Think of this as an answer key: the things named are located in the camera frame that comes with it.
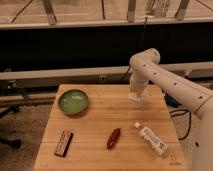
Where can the wooden table board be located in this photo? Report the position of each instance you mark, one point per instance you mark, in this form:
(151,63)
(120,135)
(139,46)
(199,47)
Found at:
(110,108)

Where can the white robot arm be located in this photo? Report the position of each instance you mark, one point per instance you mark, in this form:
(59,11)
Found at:
(196,98)

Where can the green ceramic bowl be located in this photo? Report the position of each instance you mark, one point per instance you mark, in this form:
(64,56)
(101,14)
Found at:
(73,101)

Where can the red-brown oblong toy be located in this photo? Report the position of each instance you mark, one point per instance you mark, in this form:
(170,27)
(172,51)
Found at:
(113,138)

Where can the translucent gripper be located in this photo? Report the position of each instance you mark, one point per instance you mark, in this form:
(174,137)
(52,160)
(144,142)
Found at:
(137,87)

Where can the white sponge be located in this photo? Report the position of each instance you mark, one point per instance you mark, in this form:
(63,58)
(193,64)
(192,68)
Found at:
(137,98)

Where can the brown rectangular box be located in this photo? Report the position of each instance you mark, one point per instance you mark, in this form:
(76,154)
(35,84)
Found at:
(63,144)

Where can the metal frame rail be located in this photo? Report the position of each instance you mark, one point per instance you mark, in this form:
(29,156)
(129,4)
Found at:
(98,75)

